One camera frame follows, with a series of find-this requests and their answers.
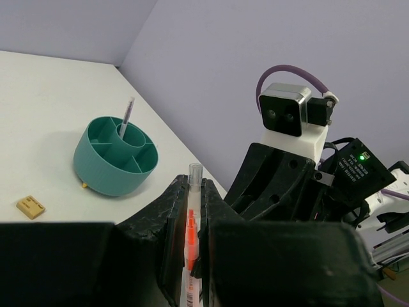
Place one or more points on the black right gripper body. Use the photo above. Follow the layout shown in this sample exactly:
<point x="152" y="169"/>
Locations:
<point x="274" y="185"/>

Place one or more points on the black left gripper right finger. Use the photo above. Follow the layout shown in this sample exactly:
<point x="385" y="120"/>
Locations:
<point x="262" y="263"/>

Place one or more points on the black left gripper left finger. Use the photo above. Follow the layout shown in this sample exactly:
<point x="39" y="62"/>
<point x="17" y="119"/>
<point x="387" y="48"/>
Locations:
<point x="137" y="262"/>

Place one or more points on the orange highlighter pen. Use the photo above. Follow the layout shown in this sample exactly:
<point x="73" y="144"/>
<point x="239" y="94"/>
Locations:
<point x="192" y="285"/>

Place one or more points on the clear purple gel pen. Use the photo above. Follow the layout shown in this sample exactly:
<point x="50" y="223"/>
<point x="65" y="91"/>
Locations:
<point x="126" y="117"/>

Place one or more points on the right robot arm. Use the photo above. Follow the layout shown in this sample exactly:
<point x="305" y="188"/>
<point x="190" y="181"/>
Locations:
<point x="388" y="208"/>

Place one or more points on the teal round desk organizer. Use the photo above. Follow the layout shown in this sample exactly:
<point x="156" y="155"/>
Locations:
<point x="109" y="164"/>

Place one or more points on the yellow eraser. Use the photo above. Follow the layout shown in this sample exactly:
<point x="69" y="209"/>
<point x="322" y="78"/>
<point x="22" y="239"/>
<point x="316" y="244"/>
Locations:
<point x="30" y="207"/>

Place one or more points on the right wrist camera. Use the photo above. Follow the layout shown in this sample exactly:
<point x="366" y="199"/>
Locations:
<point x="289" y="108"/>

